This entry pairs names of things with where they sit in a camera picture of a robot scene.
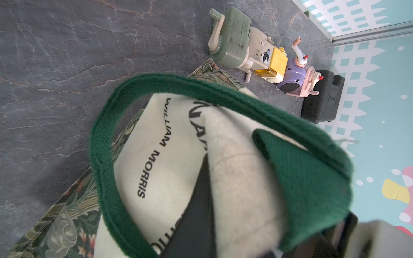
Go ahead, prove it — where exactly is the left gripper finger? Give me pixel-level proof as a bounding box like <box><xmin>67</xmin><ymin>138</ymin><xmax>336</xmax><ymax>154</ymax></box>
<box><xmin>162</xmin><ymin>155</ymin><xmax>216</xmax><ymax>258</ymax></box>

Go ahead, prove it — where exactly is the cream canvas tote bag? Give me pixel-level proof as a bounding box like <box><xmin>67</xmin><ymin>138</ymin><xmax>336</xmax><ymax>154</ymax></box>
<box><xmin>8</xmin><ymin>60</ymin><xmax>353</xmax><ymax>258</ymax></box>

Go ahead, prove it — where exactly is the yellow pencil sharpener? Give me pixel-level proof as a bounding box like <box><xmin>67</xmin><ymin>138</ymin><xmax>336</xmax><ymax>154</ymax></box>
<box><xmin>254</xmin><ymin>47</ymin><xmax>288</xmax><ymax>84</ymax></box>

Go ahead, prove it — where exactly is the purple pencil sharpener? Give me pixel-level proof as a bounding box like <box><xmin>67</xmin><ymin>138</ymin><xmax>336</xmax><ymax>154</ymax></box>
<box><xmin>276</xmin><ymin>37</ymin><xmax>308</xmax><ymax>92</ymax></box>

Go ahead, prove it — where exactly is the green pencil sharpener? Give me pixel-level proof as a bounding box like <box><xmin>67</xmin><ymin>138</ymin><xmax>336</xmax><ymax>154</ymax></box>
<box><xmin>208</xmin><ymin>7</ymin><xmax>252</xmax><ymax>68</ymax></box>

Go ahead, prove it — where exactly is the pink pencil sharpener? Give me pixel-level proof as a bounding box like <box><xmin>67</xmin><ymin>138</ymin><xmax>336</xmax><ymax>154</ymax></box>
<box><xmin>286</xmin><ymin>66</ymin><xmax>324</xmax><ymax>98</ymax></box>

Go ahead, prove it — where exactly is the beige pencil sharpener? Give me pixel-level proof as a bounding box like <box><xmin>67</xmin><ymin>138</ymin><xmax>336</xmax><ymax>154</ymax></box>
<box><xmin>238</xmin><ymin>27</ymin><xmax>274</xmax><ymax>83</ymax></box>

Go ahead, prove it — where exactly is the black plastic tool case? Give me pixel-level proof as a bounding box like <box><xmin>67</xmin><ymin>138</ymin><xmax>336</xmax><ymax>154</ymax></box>
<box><xmin>301</xmin><ymin>70</ymin><xmax>345</xmax><ymax>124</ymax></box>

